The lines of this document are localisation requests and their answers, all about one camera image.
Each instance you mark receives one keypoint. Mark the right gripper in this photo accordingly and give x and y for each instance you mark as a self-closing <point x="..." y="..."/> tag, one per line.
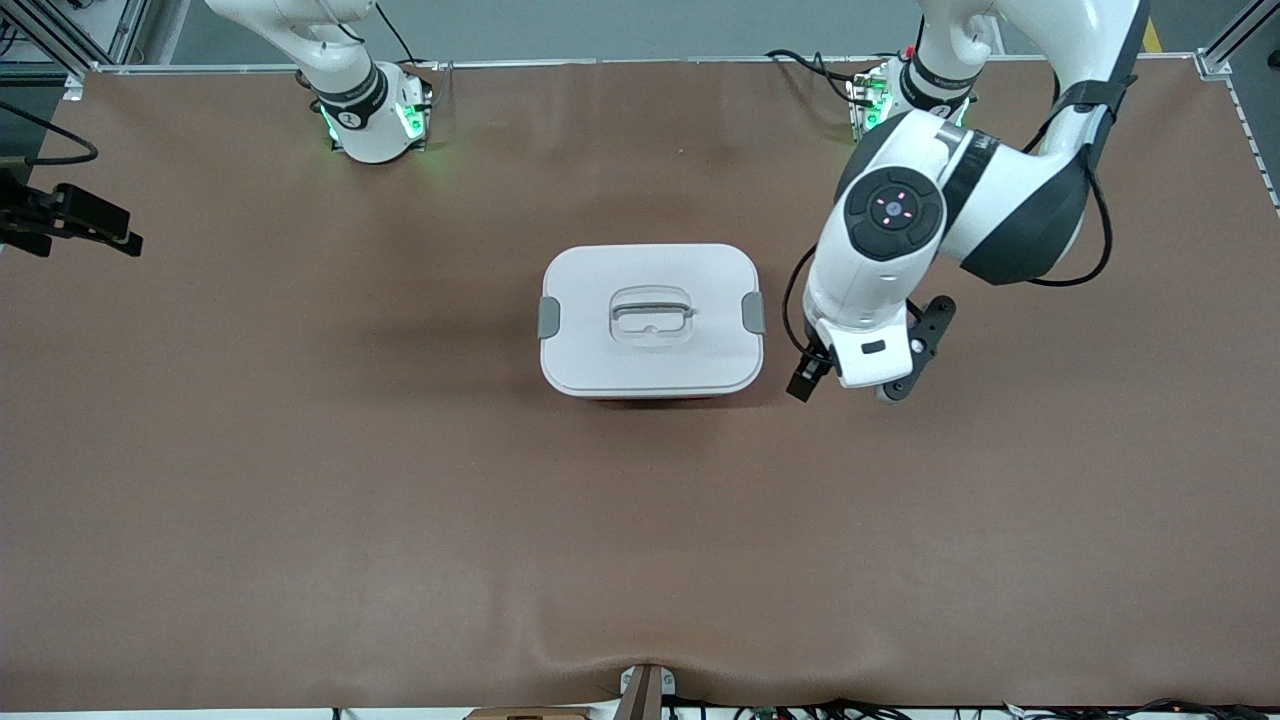
<point x="30" y="216"/>

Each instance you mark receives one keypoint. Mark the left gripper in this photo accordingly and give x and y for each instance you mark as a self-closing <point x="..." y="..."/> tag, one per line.
<point x="808" y="376"/>

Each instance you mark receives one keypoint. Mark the white box lid grey latches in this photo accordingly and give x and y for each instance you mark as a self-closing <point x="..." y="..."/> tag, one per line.
<point x="600" y="360"/>

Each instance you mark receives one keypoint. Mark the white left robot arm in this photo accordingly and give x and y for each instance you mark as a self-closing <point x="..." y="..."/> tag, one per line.
<point x="870" y="270"/>

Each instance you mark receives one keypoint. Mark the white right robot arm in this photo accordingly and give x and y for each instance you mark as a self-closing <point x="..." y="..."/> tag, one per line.
<point x="370" y="130"/>

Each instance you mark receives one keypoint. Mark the pink plastic storage box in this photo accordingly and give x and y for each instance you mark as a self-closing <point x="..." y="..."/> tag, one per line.
<point x="650" y="397"/>

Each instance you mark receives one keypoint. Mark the brown table mat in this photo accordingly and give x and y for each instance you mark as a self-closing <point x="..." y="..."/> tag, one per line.
<point x="640" y="550"/>

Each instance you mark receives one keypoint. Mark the brown cardboard piece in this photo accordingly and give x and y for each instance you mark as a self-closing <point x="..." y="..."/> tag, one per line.
<point x="530" y="714"/>

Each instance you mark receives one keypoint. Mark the aluminium frame profile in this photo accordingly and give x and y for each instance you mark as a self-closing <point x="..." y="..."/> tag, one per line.
<point x="125" y="30"/>
<point x="1215" y="62"/>

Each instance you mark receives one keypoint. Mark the metal camera post bracket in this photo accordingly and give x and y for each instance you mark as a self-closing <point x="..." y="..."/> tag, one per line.
<point x="645" y="695"/>

